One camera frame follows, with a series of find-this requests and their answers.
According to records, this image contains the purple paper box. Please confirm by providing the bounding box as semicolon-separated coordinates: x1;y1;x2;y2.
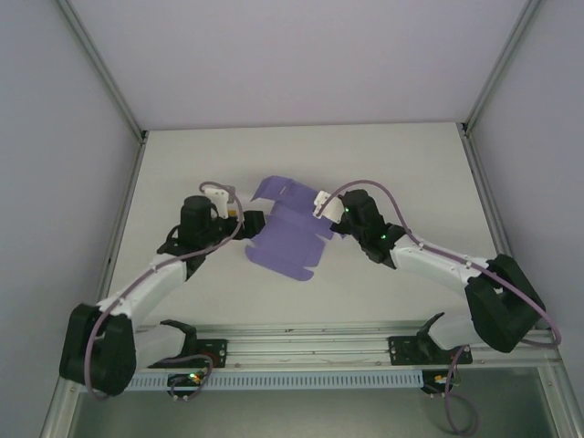
245;175;346;283

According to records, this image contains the small black electronics board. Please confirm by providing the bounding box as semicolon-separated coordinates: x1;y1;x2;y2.
167;371;206;390
422;370;462;394

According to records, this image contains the grey metal panel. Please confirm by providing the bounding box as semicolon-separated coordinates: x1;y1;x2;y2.
70;391;551;438

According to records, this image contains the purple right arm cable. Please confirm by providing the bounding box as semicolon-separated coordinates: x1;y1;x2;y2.
314;179;563;433

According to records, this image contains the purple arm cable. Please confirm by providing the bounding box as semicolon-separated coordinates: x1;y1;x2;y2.
85;181;243;403
314;179;563;433

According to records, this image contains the aluminium table edge rail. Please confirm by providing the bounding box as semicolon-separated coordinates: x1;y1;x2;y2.
460;122;571;438
39;130;148;438

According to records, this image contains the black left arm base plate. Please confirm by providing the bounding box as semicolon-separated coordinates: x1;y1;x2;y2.
145;338;229;370

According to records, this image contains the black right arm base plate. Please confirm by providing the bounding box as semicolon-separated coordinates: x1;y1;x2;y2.
387;335;474;366

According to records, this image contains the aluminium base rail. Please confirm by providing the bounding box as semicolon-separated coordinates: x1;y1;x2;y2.
63;321;562;370

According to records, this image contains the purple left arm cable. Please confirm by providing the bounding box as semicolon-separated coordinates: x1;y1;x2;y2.
85;181;243;403

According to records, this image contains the aluminium frame post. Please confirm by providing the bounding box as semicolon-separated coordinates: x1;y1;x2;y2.
459;0;547;136
57;0;150;142

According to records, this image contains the light blue slotted cable duct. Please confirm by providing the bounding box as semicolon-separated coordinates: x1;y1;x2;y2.
122;368;423;392

